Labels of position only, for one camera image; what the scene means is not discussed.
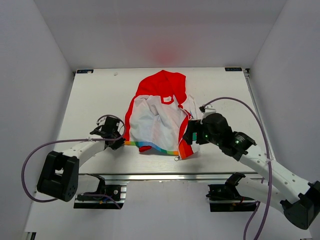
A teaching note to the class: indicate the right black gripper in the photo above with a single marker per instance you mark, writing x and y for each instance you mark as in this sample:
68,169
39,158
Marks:
191,128

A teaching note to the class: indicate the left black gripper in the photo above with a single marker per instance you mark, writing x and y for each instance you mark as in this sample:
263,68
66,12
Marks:
119,143

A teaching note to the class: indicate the red rainbow kids jacket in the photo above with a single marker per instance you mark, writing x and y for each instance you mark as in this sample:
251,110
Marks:
158,115

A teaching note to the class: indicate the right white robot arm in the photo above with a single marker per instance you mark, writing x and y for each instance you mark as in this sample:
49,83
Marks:
295,197

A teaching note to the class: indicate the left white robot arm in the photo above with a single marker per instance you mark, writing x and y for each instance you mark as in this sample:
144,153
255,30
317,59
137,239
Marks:
59,177

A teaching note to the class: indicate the right blue table label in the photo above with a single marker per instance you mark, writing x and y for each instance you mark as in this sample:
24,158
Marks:
233,69

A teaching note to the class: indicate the blue table label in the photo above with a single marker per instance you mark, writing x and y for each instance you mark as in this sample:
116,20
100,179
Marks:
233,69
84,71

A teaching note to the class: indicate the left blue table label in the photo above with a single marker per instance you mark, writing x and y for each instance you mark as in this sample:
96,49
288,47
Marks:
84,71

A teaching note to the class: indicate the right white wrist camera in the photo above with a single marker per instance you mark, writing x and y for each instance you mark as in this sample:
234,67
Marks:
207,110

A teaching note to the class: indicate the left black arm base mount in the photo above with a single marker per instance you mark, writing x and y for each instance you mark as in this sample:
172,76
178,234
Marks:
99,192

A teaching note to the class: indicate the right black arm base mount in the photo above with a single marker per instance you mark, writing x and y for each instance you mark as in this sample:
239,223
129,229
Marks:
225,198

